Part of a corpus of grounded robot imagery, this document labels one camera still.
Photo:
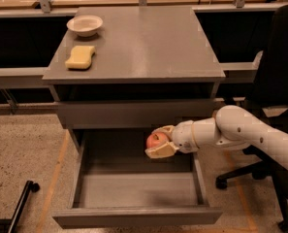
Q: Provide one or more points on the open grey middle drawer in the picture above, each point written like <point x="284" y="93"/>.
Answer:
<point x="117" y="185"/>

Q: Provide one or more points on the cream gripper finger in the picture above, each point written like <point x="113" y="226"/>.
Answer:
<point x="164" y="150"/>
<point x="164" y="132"/>

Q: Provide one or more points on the yellow sponge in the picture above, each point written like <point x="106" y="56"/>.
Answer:
<point x="80" y="57"/>

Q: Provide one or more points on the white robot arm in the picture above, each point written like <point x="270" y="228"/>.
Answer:
<point x="233" y="128"/>

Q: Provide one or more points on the closed grey top drawer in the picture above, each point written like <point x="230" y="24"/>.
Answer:
<point x="130" y="114"/>

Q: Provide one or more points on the grey drawer cabinet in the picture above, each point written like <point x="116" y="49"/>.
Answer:
<point x="142" y="53"/>

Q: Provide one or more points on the black office chair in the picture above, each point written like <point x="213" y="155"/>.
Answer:
<point x="268" y="100"/>

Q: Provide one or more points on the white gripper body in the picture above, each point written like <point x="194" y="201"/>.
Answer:
<point x="182" y="136"/>

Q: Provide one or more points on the red apple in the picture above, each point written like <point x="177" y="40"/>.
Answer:
<point x="156" y="139"/>

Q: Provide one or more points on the black stand leg with wheel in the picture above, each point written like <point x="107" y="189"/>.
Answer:
<point x="9" y="225"/>

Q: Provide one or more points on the white ceramic bowl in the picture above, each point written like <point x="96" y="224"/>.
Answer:
<point x="85" y="26"/>

